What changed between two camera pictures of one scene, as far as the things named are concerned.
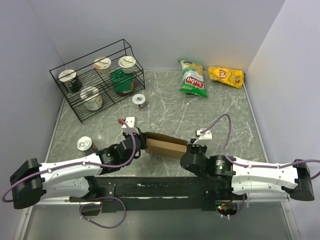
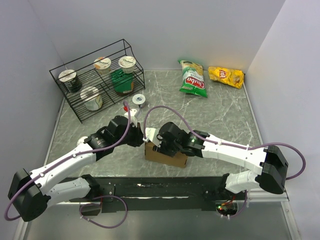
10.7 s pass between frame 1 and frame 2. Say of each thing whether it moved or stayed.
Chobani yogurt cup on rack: stayed
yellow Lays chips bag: stayed
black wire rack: stayed
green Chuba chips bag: stayed
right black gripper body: moved
